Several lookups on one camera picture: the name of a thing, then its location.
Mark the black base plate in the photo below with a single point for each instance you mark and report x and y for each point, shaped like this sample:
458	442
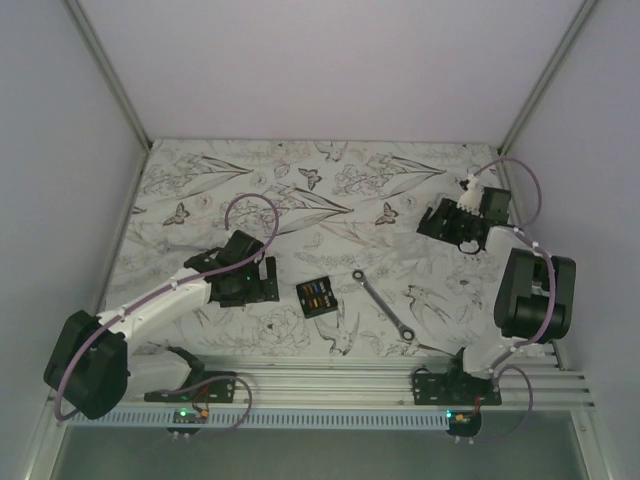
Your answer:
205	387
452	389

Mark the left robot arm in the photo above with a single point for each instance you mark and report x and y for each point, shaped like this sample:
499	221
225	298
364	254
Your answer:
95	364

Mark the black fuse box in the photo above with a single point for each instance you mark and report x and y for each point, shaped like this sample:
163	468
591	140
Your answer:
316	297

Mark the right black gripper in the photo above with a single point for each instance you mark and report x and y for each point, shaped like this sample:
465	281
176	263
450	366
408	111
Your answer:
446	211

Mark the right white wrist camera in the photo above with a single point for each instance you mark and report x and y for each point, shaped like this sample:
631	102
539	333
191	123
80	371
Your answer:
471	198

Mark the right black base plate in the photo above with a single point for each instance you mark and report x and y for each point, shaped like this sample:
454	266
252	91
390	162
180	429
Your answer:
452	389

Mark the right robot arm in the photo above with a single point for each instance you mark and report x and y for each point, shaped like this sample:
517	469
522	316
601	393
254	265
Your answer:
534	300

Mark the floral patterned mat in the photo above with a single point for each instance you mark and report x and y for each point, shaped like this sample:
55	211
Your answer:
328	208

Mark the aluminium rail frame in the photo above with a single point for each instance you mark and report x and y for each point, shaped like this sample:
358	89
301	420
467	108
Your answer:
382	382

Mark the grey slotted cable duct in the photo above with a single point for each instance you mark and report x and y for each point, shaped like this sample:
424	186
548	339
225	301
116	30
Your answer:
262	418

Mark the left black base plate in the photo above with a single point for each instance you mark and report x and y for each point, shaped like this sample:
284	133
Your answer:
205	387

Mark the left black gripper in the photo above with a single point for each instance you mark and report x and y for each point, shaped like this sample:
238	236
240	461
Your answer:
262	290

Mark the silver ratchet wrench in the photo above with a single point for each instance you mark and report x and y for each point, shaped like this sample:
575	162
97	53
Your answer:
405	333

